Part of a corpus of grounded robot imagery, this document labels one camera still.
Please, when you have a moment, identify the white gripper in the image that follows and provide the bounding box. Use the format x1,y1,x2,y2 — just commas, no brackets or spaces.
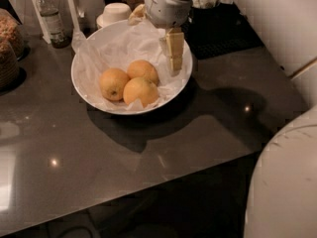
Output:
128,0,192,76

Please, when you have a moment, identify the orange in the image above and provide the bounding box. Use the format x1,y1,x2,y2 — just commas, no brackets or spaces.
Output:
127,59,159,85
123,77,159,107
99,67,130,101

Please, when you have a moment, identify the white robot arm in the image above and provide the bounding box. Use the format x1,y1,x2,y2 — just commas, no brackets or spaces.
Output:
136,0,317,238

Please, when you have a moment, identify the white ceramic bowl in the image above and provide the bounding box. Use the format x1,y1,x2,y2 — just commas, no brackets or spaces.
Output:
70,18,194,116

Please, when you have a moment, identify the white paper liner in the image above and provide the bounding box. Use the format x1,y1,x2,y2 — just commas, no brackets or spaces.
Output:
71,20,188,112

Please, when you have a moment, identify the upturned white cup left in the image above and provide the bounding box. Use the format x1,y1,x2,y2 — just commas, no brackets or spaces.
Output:
96,3,132,29

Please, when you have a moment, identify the clear bottle with black cap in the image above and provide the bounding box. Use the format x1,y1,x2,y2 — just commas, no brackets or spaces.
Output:
36,0,69,49

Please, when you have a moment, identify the white menu card holder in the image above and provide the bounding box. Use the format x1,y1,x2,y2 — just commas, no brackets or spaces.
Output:
32,0,80,44

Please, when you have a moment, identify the upper cereal jar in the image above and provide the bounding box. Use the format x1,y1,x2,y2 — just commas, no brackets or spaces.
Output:
0,9,25,59

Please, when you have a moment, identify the cereal jar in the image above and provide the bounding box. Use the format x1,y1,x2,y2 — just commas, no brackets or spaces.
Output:
0,39,19,90
0,9,25,59

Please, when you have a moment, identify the lower cereal jar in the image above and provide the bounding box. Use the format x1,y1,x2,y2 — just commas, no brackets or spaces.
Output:
0,39,19,90

